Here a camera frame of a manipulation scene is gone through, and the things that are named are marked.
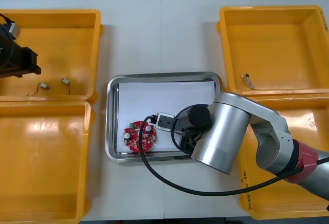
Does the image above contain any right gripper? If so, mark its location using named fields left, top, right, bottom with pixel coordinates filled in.
left=179, top=128, right=204, bottom=156

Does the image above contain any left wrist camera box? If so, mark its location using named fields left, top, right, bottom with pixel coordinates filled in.
left=8, top=21, right=21, bottom=40

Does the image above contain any steel tray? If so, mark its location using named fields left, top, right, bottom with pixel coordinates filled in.
left=104, top=71, right=224, bottom=163

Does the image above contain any white sheet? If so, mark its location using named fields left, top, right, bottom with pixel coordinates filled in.
left=117, top=81, right=217, bottom=154

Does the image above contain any small metal solenoid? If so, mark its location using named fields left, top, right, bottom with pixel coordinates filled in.
left=61, top=78, right=72, bottom=96
left=26, top=82, right=51, bottom=97

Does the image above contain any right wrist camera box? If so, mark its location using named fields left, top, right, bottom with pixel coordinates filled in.
left=155, top=112, right=175, bottom=132

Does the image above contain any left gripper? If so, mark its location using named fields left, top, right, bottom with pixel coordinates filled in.
left=0, top=42, right=42, bottom=79

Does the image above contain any small twisted wire harness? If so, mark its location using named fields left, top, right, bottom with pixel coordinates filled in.
left=241, top=73, right=258, bottom=90

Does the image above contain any round red circuit board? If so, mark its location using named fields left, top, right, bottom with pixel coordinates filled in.
left=122, top=120, right=158, bottom=154

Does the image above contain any yellow-orange plastic bin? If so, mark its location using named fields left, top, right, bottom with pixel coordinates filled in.
left=0, top=9, right=105, bottom=104
left=215, top=5, right=329, bottom=98
left=237, top=94, right=329, bottom=221
left=0, top=100, right=96, bottom=222

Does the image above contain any black camera cable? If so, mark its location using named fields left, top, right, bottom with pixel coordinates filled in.
left=140, top=115, right=329, bottom=196

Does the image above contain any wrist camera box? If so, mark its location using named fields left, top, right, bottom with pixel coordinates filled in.
left=155, top=112, right=175, bottom=132
left=8, top=21, right=21, bottom=40

